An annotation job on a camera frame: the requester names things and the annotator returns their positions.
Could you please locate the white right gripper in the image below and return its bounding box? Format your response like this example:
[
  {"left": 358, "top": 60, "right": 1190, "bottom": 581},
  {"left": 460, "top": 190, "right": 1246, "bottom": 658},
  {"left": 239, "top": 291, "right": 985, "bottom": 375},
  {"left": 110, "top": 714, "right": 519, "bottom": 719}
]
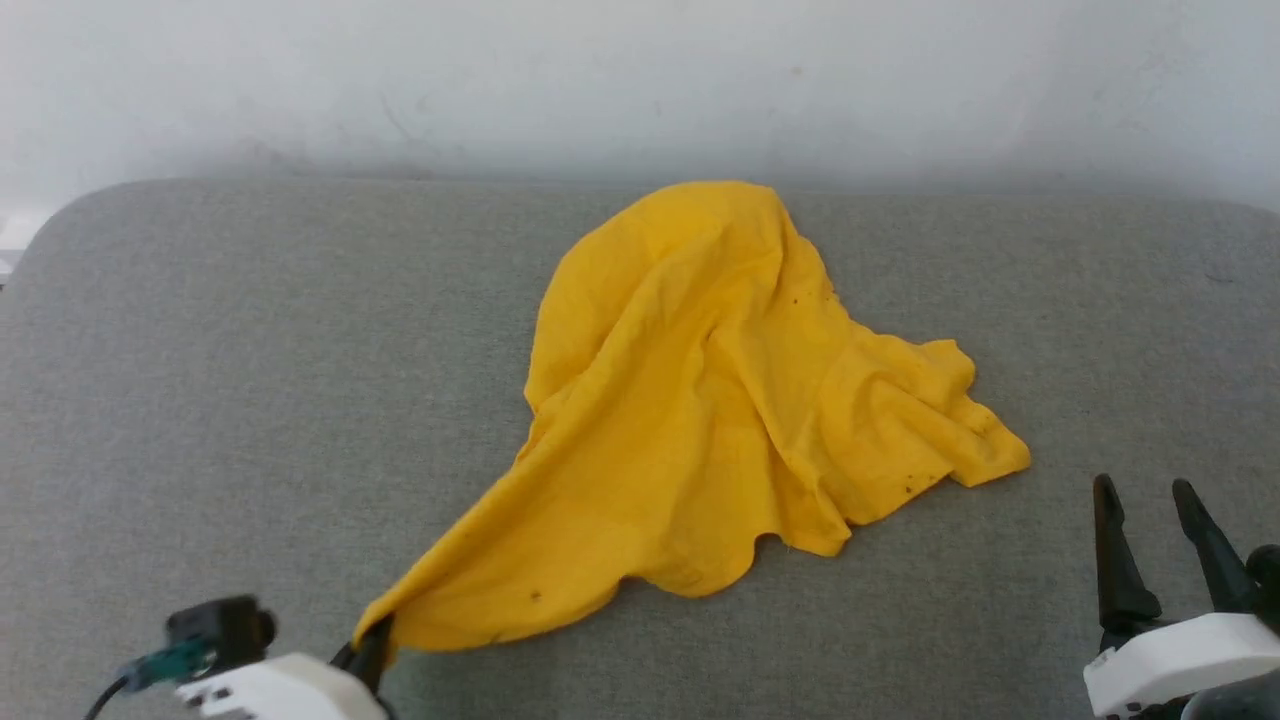
[{"left": 1083, "top": 473, "right": 1280, "bottom": 720}]

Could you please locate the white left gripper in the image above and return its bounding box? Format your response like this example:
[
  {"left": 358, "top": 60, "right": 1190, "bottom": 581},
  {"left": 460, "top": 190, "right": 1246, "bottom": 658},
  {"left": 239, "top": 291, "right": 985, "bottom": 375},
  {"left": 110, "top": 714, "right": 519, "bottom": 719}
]
[{"left": 175, "top": 616, "right": 396, "bottom": 720}]

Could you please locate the yellow cartoon-face T-shirt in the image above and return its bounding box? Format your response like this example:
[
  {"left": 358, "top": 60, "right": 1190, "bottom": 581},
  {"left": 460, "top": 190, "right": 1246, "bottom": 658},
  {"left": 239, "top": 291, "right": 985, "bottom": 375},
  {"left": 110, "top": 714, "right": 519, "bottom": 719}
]
[{"left": 352, "top": 180, "right": 1032, "bottom": 656}]

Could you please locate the grey fabric sofa seat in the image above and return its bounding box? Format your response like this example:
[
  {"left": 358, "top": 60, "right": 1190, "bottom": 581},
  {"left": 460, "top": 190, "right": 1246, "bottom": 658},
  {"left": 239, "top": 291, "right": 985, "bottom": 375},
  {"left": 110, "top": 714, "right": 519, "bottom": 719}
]
[{"left": 0, "top": 178, "right": 1280, "bottom": 720}]

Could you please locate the left camera cable teal plug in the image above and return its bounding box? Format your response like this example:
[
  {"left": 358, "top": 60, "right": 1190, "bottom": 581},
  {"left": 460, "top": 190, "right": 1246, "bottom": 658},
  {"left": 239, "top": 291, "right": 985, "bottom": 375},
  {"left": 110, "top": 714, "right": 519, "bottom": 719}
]
[{"left": 84, "top": 640, "right": 217, "bottom": 720}]

